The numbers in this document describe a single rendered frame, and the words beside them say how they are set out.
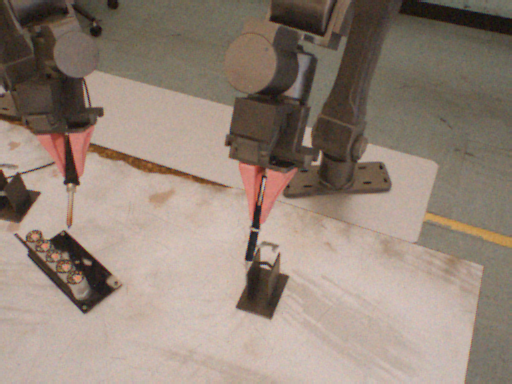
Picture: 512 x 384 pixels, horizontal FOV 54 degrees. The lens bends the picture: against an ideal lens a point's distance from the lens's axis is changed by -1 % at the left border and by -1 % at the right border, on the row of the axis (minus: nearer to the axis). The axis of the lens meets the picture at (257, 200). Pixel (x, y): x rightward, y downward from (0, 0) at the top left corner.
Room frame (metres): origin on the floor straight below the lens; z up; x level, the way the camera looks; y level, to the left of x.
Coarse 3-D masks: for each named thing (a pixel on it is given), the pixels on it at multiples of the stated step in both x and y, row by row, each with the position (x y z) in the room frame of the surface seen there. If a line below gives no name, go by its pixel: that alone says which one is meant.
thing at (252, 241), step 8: (264, 176) 0.43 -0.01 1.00; (264, 184) 0.43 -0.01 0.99; (256, 208) 0.41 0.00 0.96; (256, 216) 0.41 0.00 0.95; (256, 224) 0.40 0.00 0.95; (256, 232) 0.40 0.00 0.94; (248, 240) 0.39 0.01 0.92; (256, 240) 0.39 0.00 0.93; (248, 248) 0.38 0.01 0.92; (248, 256) 0.38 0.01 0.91
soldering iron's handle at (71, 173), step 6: (66, 144) 0.59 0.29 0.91; (66, 150) 0.58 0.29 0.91; (66, 156) 0.57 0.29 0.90; (72, 156) 0.57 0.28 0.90; (66, 162) 0.57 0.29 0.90; (72, 162) 0.56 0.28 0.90; (66, 168) 0.56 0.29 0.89; (72, 168) 0.55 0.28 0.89; (66, 174) 0.55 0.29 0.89; (72, 174) 0.55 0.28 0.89; (66, 180) 0.54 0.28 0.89; (72, 180) 0.54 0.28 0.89; (78, 180) 0.54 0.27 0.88
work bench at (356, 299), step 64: (0, 128) 0.83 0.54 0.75; (64, 192) 0.64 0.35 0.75; (128, 192) 0.64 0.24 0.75; (192, 192) 0.64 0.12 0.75; (0, 256) 0.50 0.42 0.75; (128, 256) 0.50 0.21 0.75; (192, 256) 0.50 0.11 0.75; (320, 256) 0.50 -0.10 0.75; (384, 256) 0.50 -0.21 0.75; (448, 256) 0.50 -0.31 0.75; (0, 320) 0.38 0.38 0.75; (64, 320) 0.38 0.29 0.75; (128, 320) 0.38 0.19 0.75; (192, 320) 0.38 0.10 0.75; (256, 320) 0.38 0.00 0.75; (320, 320) 0.38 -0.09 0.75; (384, 320) 0.38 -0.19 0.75; (448, 320) 0.38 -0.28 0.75
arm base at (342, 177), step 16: (336, 160) 0.65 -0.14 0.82; (304, 176) 0.67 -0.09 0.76; (320, 176) 0.66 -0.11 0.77; (336, 176) 0.64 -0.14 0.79; (352, 176) 0.66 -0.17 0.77; (368, 176) 0.67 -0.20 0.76; (384, 176) 0.67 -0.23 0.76; (288, 192) 0.63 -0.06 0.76; (304, 192) 0.63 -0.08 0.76; (320, 192) 0.64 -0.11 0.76; (336, 192) 0.64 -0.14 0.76; (352, 192) 0.64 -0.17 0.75; (368, 192) 0.64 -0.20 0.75
